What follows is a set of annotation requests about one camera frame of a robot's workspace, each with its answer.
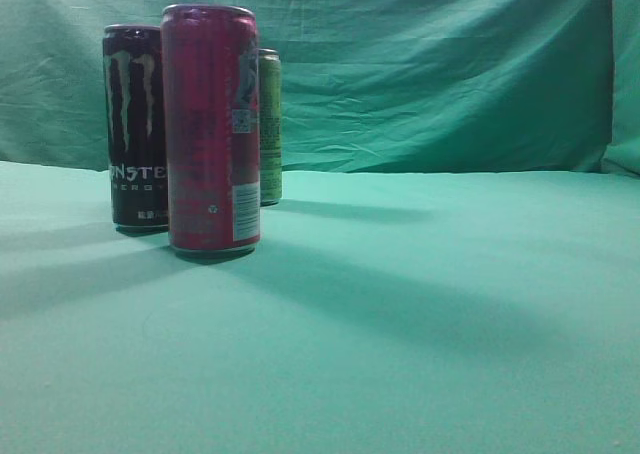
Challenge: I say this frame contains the green drink can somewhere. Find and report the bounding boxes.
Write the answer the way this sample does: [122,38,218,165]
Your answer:
[259,49,282,206]

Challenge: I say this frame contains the pink drink can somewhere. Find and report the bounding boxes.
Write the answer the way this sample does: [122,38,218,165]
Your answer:
[161,4,260,255]

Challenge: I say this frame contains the green table cloth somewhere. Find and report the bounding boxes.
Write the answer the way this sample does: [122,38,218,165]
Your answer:
[1,163,639,453]

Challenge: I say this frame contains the green cloth backdrop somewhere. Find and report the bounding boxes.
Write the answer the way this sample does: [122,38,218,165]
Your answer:
[1,0,639,176]

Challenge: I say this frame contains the black Monster energy can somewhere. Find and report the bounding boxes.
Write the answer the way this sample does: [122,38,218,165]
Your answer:
[102,24,168,232]

